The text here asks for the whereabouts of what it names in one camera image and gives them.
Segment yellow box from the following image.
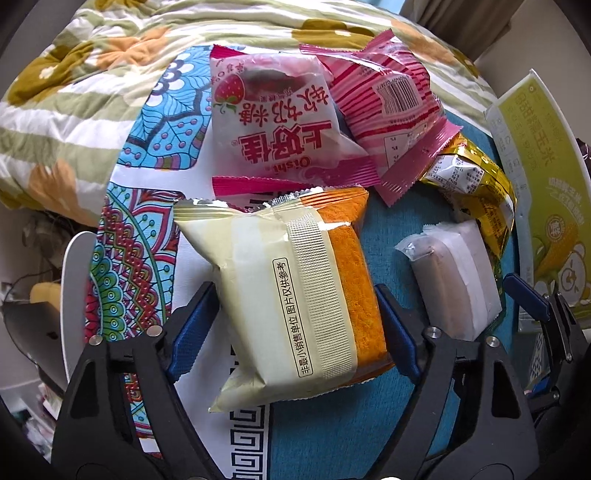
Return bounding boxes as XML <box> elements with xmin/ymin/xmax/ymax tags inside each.
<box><xmin>28</xmin><ymin>281</ymin><xmax>63</xmax><ymax>319</ymax></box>

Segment colourful patterned cloth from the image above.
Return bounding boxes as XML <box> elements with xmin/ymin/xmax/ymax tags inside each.
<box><xmin>85</xmin><ymin>44</ymin><xmax>278</xmax><ymax>480</ymax></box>

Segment clear wrapped white cake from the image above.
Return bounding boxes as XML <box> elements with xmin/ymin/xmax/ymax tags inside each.
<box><xmin>394</xmin><ymin>219</ymin><xmax>504</xmax><ymax>342</ymax></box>

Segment brown curtain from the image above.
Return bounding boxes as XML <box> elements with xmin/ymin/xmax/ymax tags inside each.
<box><xmin>399</xmin><ymin>0</ymin><xmax>561</xmax><ymax>79</ymax></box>

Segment yellow-green cardboard box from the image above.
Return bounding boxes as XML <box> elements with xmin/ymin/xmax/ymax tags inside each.
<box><xmin>485</xmin><ymin>69</ymin><xmax>591</xmax><ymax>335</ymax></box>

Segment floral quilted blanket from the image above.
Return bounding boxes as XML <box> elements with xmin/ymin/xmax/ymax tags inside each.
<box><xmin>0</xmin><ymin>0</ymin><xmax>490</xmax><ymax>222</ymax></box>

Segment pink strawberry candy packet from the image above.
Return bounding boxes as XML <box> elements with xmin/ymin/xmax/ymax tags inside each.
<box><xmin>210</xmin><ymin>44</ymin><xmax>382</xmax><ymax>195</ymax></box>

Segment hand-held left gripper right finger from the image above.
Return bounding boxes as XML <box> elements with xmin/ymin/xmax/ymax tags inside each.
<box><xmin>374</xmin><ymin>284</ymin><xmax>541</xmax><ymax>480</ymax></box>

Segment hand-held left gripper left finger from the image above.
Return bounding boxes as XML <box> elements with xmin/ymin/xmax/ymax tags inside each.
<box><xmin>52</xmin><ymin>281</ymin><xmax>218</xmax><ymax>480</ymax></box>

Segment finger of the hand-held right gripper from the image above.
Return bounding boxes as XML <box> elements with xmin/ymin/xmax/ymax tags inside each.
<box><xmin>503</xmin><ymin>272</ymin><xmax>591</xmax><ymax>358</ymax></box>
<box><xmin>526</xmin><ymin>369</ymin><xmax>571</xmax><ymax>409</ymax></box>

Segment pink striped snack packet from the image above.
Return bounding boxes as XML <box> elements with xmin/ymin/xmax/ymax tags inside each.
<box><xmin>300</xmin><ymin>28</ymin><xmax>462</xmax><ymax>206</ymax></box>

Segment gold snack packet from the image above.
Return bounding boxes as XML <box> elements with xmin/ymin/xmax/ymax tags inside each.
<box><xmin>418</xmin><ymin>134</ymin><xmax>518</xmax><ymax>260</ymax></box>

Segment cream orange cake packet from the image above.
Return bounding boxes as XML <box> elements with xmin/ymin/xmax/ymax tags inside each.
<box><xmin>173</xmin><ymin>185</ymin><xmax>398</xmax><ymax>414</ymax></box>

